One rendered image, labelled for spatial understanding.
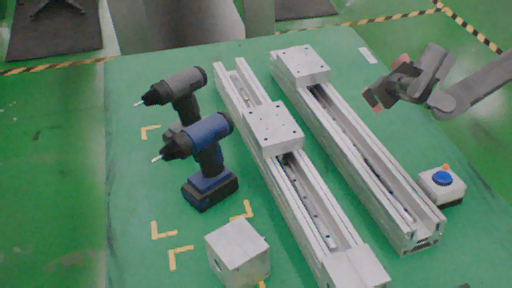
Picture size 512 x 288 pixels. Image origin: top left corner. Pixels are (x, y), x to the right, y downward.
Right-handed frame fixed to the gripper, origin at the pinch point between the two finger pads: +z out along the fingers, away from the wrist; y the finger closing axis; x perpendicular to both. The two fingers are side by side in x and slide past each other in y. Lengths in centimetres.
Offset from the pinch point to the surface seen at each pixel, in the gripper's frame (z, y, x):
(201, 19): 222, 8, -28
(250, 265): -26, 49, 0
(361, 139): 1.5, 12.3, 9.3
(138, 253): -9, 68, -12
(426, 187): -14.7, 10.3, 22.0
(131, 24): 144, 40, -51
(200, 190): -3, 50, -11
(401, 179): -15.5, 13.8, 15.3
